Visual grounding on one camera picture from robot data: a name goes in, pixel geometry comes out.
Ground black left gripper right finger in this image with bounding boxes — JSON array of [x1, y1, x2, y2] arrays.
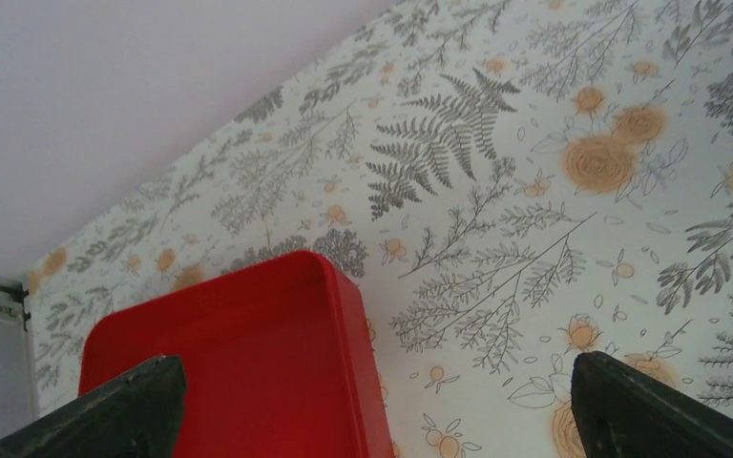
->
[[571, 351, 733, 457]]

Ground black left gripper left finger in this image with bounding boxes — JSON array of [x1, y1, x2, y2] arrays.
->
[[0, 356, 187, 457]]

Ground floral table mat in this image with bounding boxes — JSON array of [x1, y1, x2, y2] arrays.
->
[[29, 1, 733, 457]]

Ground red plastic tray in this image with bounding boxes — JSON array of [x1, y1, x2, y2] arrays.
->
[[79, 251, 393, 457]]

